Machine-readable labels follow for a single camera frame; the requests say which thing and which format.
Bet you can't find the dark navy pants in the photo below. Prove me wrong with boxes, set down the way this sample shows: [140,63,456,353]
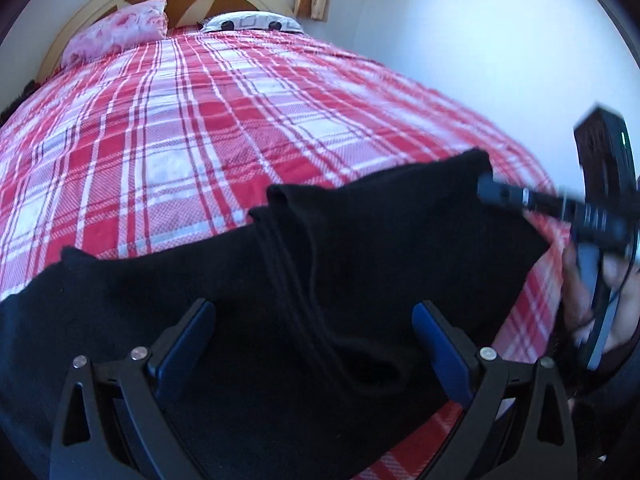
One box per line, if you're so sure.
[1,150,549,479]

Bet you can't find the right hand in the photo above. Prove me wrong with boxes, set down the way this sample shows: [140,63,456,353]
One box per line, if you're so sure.
[562,243,639,370]

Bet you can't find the red white plaid bedspread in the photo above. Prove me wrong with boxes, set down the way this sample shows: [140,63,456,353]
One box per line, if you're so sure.
[0,27,572,480]

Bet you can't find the black item beside bed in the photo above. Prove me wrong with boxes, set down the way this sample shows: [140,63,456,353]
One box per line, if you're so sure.
[0,78,42,122]

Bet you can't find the pink floral pillow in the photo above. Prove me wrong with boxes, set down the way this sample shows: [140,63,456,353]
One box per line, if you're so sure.
[61,0,168,70]

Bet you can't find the white patterned pillow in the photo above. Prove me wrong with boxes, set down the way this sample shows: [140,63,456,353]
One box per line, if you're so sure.
[201,11,304,34]

